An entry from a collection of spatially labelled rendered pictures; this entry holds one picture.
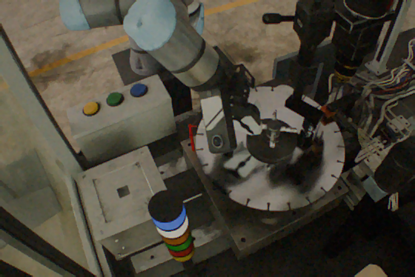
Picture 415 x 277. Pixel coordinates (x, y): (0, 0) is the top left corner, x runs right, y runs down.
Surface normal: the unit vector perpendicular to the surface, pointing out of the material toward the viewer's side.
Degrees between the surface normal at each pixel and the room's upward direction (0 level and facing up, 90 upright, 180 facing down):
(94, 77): 0
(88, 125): 0
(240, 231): 0
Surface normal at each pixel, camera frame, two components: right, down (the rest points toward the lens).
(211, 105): -0.57, 0.11
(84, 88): -0.05, -0.59
